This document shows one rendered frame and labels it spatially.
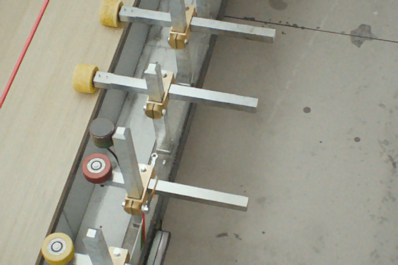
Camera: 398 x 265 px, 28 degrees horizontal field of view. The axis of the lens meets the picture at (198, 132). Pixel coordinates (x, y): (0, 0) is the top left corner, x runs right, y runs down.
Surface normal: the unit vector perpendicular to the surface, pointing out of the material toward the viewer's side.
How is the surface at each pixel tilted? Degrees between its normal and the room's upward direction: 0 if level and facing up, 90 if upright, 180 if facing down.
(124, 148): 90
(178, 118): 0
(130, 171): 90
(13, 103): 0
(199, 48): 0
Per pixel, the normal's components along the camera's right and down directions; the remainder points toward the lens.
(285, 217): -0.05, -0.55
